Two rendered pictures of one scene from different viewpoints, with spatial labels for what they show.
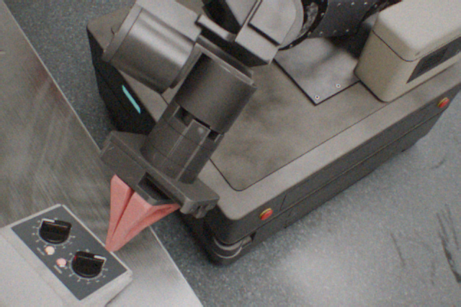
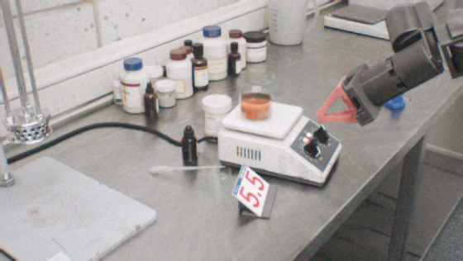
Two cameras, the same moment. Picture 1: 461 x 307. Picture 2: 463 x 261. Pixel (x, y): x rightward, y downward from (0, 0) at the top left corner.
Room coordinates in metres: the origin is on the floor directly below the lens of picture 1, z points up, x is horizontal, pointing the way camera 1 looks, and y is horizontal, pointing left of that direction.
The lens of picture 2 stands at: (-0.08, -0.63, 1.26)
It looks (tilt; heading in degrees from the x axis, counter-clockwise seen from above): 27 degrees down; 81
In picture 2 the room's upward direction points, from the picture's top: straight up
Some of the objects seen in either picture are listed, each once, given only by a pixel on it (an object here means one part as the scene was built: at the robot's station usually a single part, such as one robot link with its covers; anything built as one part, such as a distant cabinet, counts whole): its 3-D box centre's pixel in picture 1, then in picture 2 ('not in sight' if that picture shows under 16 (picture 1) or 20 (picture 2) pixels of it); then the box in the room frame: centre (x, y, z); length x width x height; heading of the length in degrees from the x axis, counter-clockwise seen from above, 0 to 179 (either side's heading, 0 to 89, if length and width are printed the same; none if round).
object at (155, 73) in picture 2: not in sight; (151, 82); (-0.10, 0.54, 0.78); 0.06 x 0.06 x 0.07
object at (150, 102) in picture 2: not in sight; (150, 98); (-0.10, 0.43, 0.79); 0.03 x 0.03 x 0.08
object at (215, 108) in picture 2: not in sight; (217, 118); (0.03, 0.31, 0.79); 0.06 x 0.06 x 0.08
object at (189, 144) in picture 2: not in sight; (188, 141); (-0.04, 0.23, 0.78); 0.03 x 0.03 x 0.07
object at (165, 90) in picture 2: not in sight; (165, 93); (-0.07, 0.48, 0.78); 0.05 x 0.05 x 0.05
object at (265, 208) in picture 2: not in sight; (255, 190); (0.06, 0.07, 0.77); 0.09 x 0.06 x 0.04; 69
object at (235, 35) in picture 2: not in sight; (236, 49); (0.13, 0.69, 0.80); 0.06 x 0.06 x 0.10
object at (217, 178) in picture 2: not in sight; (216, 177); (0.00, 0.14, 0.76); 0.06 x 0.06 x 0.02
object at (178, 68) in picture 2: not in sight; (178, 73); (-0.03, 0.53, 0.80); 0.06 x 0.06 x 0.11
